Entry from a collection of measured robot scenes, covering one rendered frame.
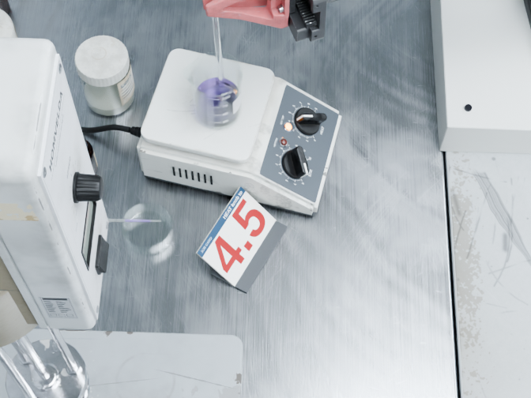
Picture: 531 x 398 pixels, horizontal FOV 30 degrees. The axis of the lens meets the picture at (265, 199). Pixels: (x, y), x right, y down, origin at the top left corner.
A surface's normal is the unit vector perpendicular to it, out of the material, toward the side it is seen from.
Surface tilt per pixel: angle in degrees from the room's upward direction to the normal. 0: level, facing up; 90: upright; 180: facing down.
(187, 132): 0
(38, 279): 90
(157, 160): 90
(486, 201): 0
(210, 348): 0
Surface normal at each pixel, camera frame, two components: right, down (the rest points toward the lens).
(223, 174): -0.26, 0.86
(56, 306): -0.03, 0.89
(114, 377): 0.01, -0.46
